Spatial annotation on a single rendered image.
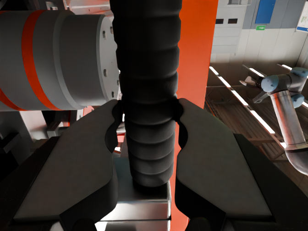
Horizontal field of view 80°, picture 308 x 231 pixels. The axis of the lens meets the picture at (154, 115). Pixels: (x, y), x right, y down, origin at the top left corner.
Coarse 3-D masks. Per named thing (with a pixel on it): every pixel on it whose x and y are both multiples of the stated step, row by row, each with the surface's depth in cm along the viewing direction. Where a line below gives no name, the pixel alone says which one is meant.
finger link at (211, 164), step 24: (192, 120) 9; (216, 120) 9; (192, 144) 8; (216, 144) 8; (192, 168) 7; (216, 168) 7; (240, 168) 7; (192, 192) 6; (216, 192) 6; (240, 192) 6; (192, 216) 6; (216, 216) 6; (240, 216) 5; (264, 216) 5
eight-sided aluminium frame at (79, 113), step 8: (40, 0) 43; (48, 0) 43; (56, 0) 43; (64, 0) 44; (40, 8) 44; (48, 8) 44; (64, 8) 44; (56, 112) 50; (64, 112) 51; (72, 112) 50; (80, 112) 52; (56, 120) 49; (64, 120) 51; (72, 120) 49
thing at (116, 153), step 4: (36, 140) 33; (40, 140) 33; (44, 140) 33; (36, 144) 32; (40, 144) 32; (32, 148) 31; (36, 148) 31; (32, 152) 31; (116, 152) 31; (120, 152) 31; (116, 156) 30
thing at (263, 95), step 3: (261, 93) 111; (264, 93) 108; (258, 96) 112; (261, 96) 111; (264, 96) 111; (267, 96) 111; (255, 99) 115; (258, 99) 113; (261, 99) 114; (255, 102) 116; (258, 102) 115
